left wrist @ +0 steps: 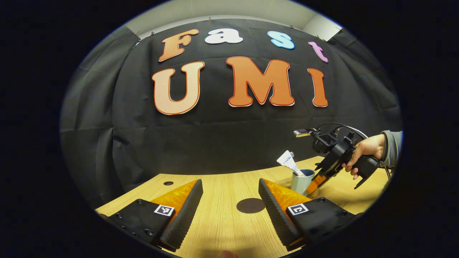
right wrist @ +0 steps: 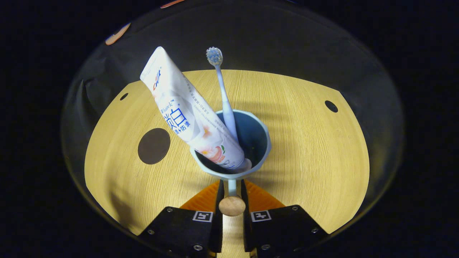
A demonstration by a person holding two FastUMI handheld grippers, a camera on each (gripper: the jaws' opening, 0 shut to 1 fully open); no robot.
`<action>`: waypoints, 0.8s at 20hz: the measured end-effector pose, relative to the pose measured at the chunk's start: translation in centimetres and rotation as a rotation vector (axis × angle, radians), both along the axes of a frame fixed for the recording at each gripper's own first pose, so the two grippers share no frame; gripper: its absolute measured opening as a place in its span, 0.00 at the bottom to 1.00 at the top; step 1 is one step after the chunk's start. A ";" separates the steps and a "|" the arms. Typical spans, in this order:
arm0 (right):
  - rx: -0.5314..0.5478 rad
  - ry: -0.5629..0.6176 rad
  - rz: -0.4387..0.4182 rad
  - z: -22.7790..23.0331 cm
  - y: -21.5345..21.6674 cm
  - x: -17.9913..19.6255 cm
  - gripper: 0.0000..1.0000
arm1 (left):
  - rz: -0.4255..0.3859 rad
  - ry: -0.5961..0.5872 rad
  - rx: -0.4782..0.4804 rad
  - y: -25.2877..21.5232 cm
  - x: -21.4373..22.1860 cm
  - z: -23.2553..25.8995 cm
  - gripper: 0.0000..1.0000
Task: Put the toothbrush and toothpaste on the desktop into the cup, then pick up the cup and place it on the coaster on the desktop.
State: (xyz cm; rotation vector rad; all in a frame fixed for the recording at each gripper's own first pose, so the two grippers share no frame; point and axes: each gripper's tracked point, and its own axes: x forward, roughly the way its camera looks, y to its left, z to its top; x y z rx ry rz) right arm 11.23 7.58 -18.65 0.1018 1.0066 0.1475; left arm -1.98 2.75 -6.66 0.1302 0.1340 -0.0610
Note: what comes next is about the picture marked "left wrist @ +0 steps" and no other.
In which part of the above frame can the wooden desktop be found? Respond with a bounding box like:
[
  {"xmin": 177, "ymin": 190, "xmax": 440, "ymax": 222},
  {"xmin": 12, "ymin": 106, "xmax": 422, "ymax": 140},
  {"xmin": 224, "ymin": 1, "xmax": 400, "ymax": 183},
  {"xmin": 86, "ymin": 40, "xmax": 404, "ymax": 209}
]
[{"xmin": 95, "ymin": 156, "xmax": 395, "ymax": 258}]

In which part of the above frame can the black cable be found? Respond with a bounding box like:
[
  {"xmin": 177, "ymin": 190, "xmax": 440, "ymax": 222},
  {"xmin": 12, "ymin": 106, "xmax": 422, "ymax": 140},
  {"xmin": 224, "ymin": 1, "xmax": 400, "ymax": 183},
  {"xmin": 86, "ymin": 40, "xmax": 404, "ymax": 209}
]
[{"xmin": 317, "ymin": 123, "xmax": 369, "ymax": 140}]

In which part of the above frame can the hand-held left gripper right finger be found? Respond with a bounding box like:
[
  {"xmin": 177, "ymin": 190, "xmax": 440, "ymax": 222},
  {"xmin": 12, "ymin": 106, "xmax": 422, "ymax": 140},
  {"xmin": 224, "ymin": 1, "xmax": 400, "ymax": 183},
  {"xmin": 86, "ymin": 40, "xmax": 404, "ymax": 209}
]
[{"xmin": 259, "ymin": 178, "xmax": 359, "ymax": 252}]

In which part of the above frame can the dark brown round coaster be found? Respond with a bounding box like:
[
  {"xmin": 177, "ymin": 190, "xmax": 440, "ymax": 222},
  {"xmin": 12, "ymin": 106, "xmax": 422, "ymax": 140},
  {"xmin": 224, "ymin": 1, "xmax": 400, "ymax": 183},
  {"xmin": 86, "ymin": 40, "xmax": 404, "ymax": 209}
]
[{"xmin": 236, "ymin": 198, "xmax": 266, "ymax": 214}]

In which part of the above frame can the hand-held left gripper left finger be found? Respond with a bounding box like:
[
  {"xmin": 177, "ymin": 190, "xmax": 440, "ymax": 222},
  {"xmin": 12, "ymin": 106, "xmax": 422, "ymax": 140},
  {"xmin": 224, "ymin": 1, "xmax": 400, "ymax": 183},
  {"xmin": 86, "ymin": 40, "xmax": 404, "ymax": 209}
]
[{"xmin": 108, "ymin": 179, "xmax": 204, "ymax": 252}]

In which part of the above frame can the black backdrop cloth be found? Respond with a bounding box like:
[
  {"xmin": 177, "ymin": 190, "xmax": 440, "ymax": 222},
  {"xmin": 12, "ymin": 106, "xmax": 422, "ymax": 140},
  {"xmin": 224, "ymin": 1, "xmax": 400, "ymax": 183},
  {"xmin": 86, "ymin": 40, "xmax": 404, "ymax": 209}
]
[{"xmin": 59, "ymin": 18, "xmax": 402, "ymax": 210}]

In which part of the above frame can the white toothpaste tube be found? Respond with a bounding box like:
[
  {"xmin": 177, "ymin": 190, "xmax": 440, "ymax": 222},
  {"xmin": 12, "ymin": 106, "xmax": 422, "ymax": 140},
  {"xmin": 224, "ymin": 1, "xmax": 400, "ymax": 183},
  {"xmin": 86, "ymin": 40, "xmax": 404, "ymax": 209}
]
[{"xmin": 276, "ymin": 150, "xmax": 307, "ymax": 177}]

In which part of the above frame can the pale green cup wooden handle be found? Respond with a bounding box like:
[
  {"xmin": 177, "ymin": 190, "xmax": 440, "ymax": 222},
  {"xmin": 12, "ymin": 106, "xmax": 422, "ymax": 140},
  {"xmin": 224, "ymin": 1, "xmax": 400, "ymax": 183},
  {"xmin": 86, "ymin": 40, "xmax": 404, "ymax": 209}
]
[{"xmin": 290, "ymin": 169, "xmax": 316, "ymax": 196}]

